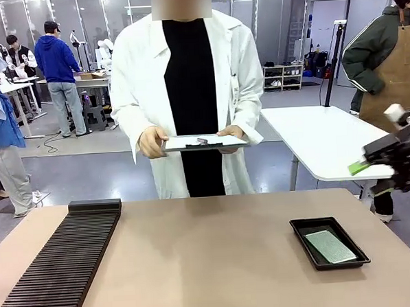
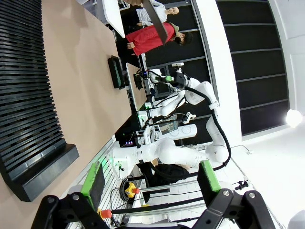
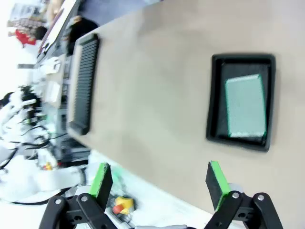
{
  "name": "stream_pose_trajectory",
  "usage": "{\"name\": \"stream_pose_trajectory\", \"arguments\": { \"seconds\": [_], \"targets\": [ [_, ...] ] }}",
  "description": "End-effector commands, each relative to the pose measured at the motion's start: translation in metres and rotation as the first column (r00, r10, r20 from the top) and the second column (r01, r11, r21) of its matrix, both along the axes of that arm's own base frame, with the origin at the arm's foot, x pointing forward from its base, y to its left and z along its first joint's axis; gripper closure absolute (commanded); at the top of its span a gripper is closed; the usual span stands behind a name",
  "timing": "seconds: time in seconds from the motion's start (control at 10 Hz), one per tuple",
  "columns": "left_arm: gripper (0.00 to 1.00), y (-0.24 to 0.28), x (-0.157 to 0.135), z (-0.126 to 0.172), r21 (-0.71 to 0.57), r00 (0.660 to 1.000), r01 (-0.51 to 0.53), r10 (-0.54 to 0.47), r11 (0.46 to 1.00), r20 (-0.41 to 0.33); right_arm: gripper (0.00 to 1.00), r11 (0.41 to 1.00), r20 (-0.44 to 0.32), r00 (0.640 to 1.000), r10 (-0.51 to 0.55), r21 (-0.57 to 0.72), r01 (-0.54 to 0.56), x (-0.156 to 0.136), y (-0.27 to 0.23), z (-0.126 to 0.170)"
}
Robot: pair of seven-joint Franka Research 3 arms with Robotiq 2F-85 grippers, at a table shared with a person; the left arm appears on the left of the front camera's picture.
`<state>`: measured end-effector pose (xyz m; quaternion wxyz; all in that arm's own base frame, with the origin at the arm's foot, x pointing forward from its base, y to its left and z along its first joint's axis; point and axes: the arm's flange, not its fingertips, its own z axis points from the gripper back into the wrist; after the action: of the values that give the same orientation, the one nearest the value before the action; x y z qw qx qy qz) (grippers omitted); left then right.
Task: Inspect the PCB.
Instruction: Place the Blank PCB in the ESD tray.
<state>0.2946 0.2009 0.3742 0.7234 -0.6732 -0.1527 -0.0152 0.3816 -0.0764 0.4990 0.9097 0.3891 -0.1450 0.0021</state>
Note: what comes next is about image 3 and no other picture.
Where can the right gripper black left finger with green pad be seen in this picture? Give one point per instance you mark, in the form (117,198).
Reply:
(101,184)

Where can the green perforated PCB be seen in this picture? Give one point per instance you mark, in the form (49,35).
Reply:
(245,107)

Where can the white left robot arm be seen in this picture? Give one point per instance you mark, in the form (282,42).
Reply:
(47,179)

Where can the black plastic tray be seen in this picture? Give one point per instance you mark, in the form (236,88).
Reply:
(214,100)

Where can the black slotted PCB rack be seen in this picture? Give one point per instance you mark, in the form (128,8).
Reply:
(83,83)

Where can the person in red shirt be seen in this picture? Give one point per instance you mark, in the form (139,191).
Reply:
(26,38)

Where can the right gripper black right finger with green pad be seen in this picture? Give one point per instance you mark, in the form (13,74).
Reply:
(218,186)

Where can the yellow emergency stop box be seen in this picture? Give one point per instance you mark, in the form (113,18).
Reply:
(124,204)

